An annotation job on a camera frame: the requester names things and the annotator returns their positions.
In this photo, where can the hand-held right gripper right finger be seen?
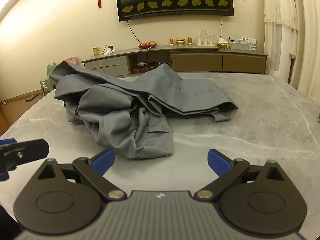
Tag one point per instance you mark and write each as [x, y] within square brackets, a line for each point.
[217, 161]

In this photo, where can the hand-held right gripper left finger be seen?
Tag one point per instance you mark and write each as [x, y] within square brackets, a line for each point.
[103, 161]

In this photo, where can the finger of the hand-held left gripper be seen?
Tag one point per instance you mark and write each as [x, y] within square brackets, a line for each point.
[30, 151]
[7, 141]

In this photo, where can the grey pants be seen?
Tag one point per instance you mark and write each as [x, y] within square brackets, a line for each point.
[120, 110]

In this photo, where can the dark flat object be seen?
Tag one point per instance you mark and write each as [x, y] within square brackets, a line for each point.
[31, 97]

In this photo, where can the green plastic chair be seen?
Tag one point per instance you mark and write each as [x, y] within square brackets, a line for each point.
[48, 80]

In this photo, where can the pink plastic chair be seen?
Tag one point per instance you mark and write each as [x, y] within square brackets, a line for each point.
[71, 60]

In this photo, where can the long low television cabinet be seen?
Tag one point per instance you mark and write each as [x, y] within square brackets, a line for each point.
[197, 62]

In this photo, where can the white power strip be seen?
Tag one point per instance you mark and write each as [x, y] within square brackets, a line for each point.
[108, 52]

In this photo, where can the yellow cup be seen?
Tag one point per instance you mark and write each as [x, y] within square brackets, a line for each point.
[95, 51]

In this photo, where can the golden tissue box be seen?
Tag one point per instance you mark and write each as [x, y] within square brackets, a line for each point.
[222, 45]

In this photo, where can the grey storage basket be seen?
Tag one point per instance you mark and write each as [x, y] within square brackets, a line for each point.
[237, 46]

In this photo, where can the tray of clear glasses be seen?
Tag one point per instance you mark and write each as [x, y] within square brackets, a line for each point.
[205, 39]

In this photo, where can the red fruit plate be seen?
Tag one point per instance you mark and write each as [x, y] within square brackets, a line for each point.
[146, 46]

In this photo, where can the white printed card box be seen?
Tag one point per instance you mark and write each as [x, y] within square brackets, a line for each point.
[252, 43]

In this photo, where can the amber glass candle holder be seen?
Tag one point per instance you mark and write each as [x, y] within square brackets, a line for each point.
[171, 42]
[190, 41]

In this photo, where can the golden bowl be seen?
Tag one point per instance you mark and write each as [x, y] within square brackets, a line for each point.
[180, 41]

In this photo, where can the white tall appliance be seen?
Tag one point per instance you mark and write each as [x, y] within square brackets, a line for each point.
[282, 52]

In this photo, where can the cream lace curtain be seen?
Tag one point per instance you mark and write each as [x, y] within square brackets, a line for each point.
[300, 30]

